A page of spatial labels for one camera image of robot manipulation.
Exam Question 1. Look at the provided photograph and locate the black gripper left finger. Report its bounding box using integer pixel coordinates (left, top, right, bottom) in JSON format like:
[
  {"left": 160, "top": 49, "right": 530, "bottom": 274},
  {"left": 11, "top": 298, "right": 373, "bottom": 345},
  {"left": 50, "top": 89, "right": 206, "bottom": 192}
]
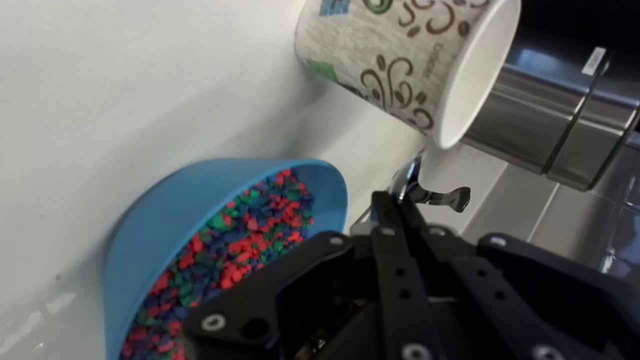
[{"left": 184, "top": 229, "right": 427, "bottom": 360}]

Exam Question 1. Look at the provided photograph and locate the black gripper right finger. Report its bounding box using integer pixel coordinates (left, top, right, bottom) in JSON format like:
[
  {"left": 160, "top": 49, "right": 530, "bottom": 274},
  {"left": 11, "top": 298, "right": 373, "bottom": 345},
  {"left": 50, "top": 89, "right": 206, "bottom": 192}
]
[{"left": 371, "top": 192, "right": 640, "bottom": 360}]

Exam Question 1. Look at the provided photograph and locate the patterned paper coffee cup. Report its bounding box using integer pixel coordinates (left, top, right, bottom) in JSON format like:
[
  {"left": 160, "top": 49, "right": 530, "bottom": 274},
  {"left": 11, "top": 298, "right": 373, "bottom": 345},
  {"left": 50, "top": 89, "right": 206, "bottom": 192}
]
[{"left": 294, "top": 0, "right": 522, "bottom": 148}]

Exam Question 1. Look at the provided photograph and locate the dark metal fork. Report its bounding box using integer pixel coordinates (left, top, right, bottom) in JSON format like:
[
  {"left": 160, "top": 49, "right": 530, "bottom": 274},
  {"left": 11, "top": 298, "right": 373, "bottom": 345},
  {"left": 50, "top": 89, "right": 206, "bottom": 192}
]
[{"left": 349, "top": 157, "right": 472, "bottom": 235}]

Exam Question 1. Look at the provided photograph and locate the blue bowl with beads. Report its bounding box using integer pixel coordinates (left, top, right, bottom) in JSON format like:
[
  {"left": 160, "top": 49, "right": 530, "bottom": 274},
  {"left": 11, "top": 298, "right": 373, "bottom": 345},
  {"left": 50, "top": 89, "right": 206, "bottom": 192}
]
[{"left": 101, "top": 158, "right": 347, "bottom": 360}]

